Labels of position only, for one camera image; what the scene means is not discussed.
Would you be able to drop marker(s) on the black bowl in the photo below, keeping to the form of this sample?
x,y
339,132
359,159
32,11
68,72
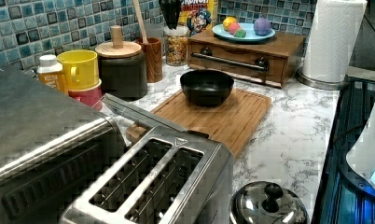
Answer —
x,y
206,87

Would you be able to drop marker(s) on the bamboo cutting board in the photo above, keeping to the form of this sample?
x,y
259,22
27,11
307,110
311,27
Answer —
x,y
232,123

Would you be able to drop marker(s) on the glass cereal jar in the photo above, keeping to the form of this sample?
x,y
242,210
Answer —
x,y
176,45

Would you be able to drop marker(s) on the wooden utensil cup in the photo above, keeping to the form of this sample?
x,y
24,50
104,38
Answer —
x,y
153,52

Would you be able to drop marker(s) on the dark canister wooden lid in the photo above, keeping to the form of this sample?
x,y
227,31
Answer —
x,y
122,67

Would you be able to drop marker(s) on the light blue plate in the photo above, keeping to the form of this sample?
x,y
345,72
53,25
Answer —
x,y
250,36

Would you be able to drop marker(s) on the green toy fruit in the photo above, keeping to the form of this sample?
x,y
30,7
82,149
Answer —
x,y
240,33

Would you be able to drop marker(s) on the pink toy fruit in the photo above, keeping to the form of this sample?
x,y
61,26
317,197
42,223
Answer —
x,y
234,27

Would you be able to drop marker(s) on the Cap'n Crunch cereal box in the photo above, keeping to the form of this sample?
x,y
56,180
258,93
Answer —
x,y
198,15

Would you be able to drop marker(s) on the wooden drawer box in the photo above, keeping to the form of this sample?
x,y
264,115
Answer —
x,y
270,61

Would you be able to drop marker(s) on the pink mug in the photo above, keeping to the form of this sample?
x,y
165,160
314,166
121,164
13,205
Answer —
x,y
91,96

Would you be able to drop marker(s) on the yellow toy fruit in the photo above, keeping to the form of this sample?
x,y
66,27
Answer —
x,y
227,22

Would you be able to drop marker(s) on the black utensils bundle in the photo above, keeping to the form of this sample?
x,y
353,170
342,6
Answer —
x,y
171,10

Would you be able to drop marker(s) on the purple toy fruit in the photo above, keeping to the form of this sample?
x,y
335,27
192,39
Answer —
x,y
262,26

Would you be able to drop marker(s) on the steel pot lid black knob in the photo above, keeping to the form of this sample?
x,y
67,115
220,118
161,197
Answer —
x,y
264,202

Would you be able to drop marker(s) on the yellow mug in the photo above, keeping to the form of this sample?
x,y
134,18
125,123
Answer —
x,y
80,67

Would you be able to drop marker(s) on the steel paper towel holder base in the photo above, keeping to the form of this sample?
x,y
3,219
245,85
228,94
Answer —
x,y
321,85

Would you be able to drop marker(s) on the orange bottle white cap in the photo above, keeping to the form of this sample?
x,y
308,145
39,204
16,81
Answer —
x,y
50,72

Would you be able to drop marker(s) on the stainless steel toaster oven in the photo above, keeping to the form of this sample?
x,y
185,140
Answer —
x,y
51,148

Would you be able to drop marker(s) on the white paper towel roll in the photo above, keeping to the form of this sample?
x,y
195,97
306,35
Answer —
x,y
335,27

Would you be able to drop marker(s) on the wooden spoon handle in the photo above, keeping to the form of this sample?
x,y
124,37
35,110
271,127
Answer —
x,y
140,20

